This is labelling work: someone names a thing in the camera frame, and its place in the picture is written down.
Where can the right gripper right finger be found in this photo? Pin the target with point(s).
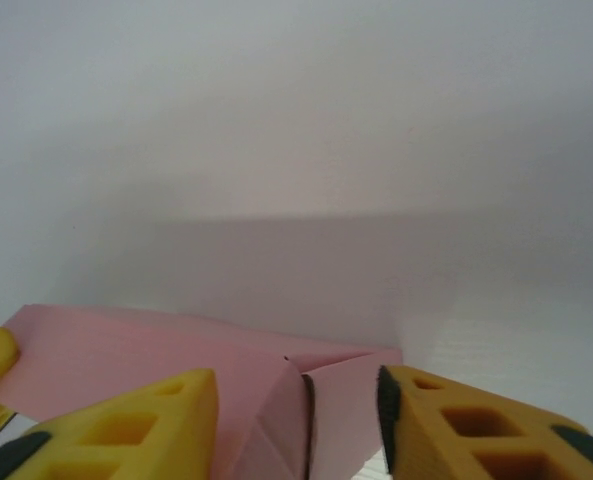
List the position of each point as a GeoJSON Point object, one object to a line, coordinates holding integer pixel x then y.
{"type": "Point", "coordinates": [426, 430]}

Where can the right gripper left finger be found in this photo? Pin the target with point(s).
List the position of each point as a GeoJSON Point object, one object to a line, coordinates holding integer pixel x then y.
{"type": "Point", "coordinates": [186, 425]}

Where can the pink paper box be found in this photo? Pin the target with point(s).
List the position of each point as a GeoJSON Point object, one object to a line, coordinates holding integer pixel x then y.
{"type": "Point", "coordinates": [176, 350]}

